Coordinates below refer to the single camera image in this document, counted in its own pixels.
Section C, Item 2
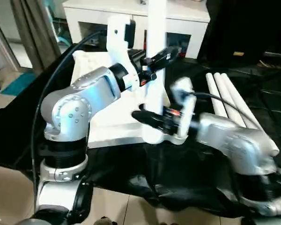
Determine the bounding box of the blue floor mat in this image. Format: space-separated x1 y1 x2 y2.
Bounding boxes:
2 73 37 97

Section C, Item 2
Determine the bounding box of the black table mat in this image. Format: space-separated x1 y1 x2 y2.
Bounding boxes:
0 43 281 218

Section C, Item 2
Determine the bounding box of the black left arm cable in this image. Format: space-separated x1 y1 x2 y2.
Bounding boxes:
30 30 108 216

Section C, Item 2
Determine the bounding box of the black cabinet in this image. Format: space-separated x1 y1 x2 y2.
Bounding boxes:
199 0 281 64

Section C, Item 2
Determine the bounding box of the white display cabinet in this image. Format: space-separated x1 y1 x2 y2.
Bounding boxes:
63 0 210 59

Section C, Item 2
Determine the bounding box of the grey curtain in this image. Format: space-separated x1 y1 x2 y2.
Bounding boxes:
10 0 61 71

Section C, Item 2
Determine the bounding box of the white plastic table leg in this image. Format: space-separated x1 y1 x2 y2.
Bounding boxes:
221 73 280 156
214 72 253 127
145 0 169 144
206 73 230 118

